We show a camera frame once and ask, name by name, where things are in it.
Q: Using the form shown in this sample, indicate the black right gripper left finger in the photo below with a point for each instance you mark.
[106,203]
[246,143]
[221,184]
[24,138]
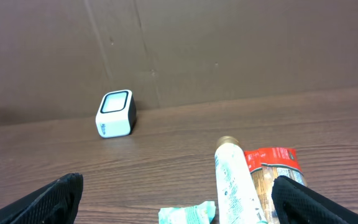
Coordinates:
[55,203]

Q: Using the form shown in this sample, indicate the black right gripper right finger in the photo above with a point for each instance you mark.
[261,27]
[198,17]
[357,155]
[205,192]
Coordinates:
[297,204]

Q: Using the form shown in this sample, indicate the orange long noodle packet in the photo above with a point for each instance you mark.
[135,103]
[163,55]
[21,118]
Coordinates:
[265,165]

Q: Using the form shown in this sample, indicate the white tube with gold cap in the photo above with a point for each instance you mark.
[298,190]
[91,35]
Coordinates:
[238,201]

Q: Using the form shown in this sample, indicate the teal snack packet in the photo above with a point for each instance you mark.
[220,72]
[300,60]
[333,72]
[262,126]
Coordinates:
[203,213]

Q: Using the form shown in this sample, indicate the white barcode scanner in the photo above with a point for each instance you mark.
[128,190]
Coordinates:
[116,115]

